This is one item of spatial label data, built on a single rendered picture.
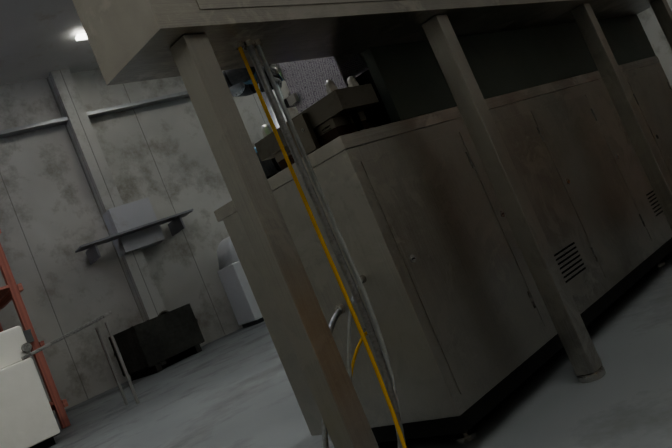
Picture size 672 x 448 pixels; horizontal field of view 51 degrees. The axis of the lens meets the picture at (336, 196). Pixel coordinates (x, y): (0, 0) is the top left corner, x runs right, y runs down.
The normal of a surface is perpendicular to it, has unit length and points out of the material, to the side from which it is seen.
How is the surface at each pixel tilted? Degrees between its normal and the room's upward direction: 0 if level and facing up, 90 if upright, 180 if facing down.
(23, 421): 90
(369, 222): 90
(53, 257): 90
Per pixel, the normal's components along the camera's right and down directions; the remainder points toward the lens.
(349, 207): -0.66, 0.23
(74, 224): 0.52, -0.28
